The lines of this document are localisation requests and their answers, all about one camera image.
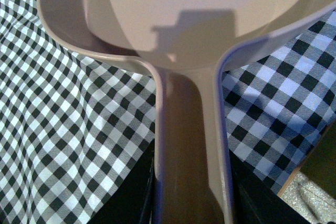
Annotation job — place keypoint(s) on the wooden bed frame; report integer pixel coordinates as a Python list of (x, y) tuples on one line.
[(316, 173)]

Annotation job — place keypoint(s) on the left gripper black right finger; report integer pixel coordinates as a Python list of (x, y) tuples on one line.
[(256, 203)]

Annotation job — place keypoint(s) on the beige plastic dustpan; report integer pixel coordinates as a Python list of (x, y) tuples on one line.
[(185, 45)]

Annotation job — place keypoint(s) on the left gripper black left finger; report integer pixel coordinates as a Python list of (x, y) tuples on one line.
[(132, 202)]

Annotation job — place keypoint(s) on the black white checkered bedsheet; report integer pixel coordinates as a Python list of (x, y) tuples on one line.
[(72, 128)]

